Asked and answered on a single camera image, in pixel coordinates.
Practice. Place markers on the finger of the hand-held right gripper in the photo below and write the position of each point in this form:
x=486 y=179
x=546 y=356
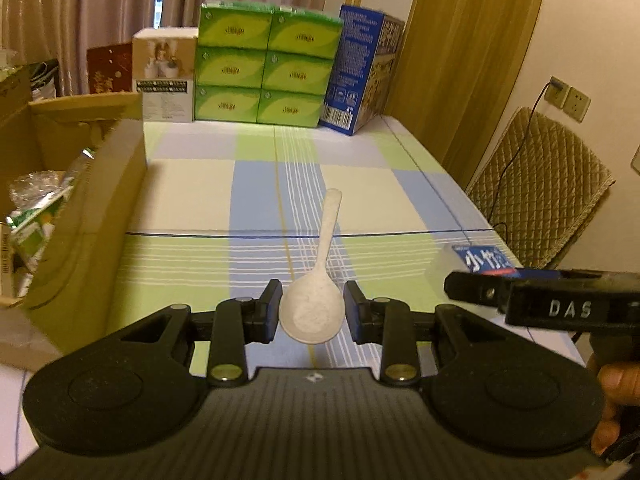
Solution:
x=475 y=287
x=540 y=274

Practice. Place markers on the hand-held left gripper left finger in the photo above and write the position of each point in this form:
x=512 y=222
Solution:
x=271 y=310

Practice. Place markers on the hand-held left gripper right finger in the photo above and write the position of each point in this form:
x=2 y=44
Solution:
x=356 y=312

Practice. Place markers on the blue white tissue packet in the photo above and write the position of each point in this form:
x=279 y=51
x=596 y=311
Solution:
x=475 y=257

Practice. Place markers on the wooden spoon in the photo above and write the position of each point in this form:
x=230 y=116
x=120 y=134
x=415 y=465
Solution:
x=312 y=310

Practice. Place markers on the long brown cardboard box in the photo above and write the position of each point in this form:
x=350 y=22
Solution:
x=95 y=220

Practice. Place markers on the white green spray box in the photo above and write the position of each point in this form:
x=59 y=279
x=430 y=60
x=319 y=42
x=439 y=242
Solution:
x=32 y=240

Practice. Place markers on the silver green leaf foil bag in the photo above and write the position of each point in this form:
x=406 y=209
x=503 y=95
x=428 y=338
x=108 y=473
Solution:
x=37 y=187

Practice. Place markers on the plaid cloth covered desktop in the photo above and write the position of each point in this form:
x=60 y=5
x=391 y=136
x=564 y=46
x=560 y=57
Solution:
x=200 y=195

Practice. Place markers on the person's right hand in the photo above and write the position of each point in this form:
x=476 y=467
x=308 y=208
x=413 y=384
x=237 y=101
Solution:
x=612 y=390

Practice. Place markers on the yellow curtain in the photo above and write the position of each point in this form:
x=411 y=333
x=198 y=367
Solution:
x=465 y=60

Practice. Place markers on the blue milk carton box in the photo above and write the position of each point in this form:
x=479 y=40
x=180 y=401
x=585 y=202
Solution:
x=357 y=70

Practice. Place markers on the stack of green tissue packs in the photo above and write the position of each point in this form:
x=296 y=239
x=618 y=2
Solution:
x=265 y=65

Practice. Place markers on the white picture product box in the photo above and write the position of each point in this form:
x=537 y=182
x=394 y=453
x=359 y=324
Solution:
x=162 y=77

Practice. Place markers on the dark red gift box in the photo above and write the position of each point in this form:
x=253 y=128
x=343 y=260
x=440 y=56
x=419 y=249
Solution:
x=110 y=70

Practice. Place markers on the brown storage carton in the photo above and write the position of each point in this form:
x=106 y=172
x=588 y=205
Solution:
x=12 y=95

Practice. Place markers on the pink-brown window curtain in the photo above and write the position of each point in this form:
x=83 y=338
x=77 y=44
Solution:
x=90 y=5

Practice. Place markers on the beige wall socket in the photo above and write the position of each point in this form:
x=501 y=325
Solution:
x=556 y=91
x=577 y=105

